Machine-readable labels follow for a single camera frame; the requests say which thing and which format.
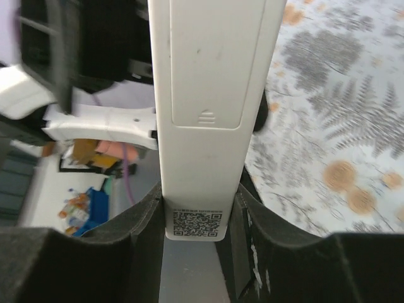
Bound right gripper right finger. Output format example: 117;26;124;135
220;186;403;302

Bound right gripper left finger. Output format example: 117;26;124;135
1;184;164;302

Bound long white remote control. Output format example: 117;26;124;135
148;1;285;241

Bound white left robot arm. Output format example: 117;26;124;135
1;1;158;150

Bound blue crate of items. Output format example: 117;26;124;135
57;187;109;237

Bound floral table mat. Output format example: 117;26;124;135
246;0;403;236

